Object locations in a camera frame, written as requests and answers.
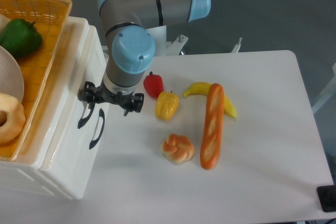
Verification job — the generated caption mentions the green bell pepper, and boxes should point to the green bell pepper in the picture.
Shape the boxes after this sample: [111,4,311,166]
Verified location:
[1,18,43,59]

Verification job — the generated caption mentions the knotted bread roll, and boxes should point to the knotted bread roll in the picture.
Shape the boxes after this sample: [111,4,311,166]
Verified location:
[161,134,194,164]

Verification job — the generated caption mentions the orange baguette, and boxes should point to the orange baguette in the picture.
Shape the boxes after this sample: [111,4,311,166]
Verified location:
[200,83,224,170]

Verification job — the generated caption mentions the yellow woven basket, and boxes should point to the yellow woven basket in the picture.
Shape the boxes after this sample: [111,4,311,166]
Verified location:
[1,0,72,162]

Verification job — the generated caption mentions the red bell pepper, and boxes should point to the red bell pepper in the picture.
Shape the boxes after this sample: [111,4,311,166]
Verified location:
[143,71,164,99]

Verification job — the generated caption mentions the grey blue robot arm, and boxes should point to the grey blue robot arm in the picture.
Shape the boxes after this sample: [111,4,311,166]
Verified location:
[79,0,211,113]

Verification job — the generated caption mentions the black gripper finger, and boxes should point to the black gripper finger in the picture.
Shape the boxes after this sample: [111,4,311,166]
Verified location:
[78,81,100,109]
[122,93,144,116]

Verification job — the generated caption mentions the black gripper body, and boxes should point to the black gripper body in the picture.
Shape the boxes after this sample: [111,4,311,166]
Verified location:
[95,77,135,109]

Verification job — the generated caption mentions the beige donut bread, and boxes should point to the beige donut bread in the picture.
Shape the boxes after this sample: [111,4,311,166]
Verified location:
[1,93,26,144]

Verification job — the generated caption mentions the white object in basket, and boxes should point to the white object in basket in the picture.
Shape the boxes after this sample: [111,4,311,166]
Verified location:
[0,14,11,34]

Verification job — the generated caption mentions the yellow banana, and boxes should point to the yellow banana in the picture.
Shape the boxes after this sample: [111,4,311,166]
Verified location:
[182,82,237,119]

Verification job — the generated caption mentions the yellow bell pepper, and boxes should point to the yellow bell pepper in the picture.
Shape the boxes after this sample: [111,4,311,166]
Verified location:
[154,91,180,121]

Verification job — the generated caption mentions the black device at edge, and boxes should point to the black device at edge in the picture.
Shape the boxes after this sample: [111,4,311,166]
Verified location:
[317,185,336,212]

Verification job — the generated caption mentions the white plate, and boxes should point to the white plate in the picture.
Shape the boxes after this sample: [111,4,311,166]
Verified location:
[0,47,24,102]

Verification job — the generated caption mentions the white plastic drawer cabinet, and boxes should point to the white plastic drawer cabinet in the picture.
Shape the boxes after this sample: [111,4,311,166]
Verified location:
[0,16,91,200]

